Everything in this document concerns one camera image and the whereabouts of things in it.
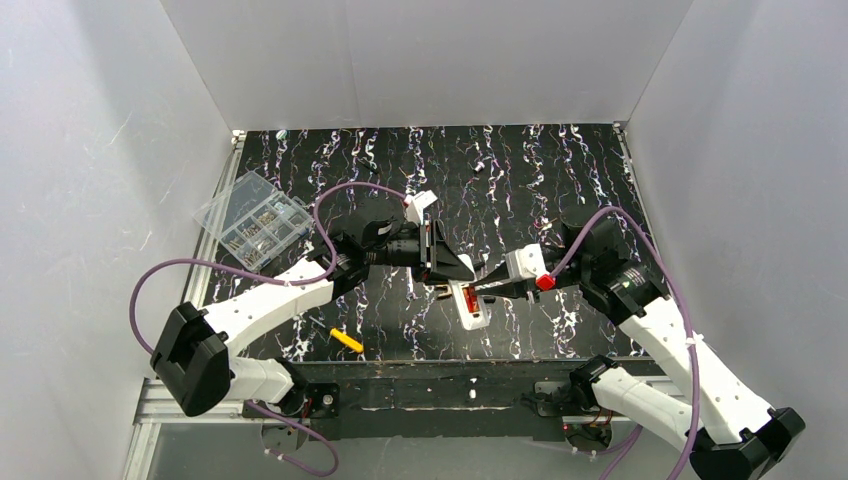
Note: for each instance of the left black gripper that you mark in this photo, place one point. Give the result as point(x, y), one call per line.
point(428, 252)

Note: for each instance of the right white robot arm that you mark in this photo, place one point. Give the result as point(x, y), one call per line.
point(721, 428)

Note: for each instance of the clear plastic screw box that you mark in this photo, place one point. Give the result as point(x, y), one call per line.
point(254, 220)

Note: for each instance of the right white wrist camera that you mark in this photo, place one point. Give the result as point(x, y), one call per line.
point(528, 263)

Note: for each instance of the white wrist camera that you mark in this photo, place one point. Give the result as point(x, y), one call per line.
point(416, 204)
point(528, 263)

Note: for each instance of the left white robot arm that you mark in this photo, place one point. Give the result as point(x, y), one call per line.
point(197, 355)

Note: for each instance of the aluminium frame rail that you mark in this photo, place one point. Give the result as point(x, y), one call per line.
point(477, 268)

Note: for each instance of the yellow black pliers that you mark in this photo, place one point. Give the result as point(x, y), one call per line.
point(445, 291)

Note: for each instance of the yellow handle screwdriver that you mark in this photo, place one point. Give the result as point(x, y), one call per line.
point(342, 337)

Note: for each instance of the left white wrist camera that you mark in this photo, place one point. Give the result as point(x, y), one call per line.
point(416, 204)

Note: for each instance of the thin black rod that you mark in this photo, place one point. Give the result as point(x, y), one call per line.
point(373, 169)

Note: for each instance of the white remote control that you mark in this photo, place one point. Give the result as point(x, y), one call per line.
point(462, 273)

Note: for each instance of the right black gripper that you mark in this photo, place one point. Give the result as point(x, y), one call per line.
point(523, 286)

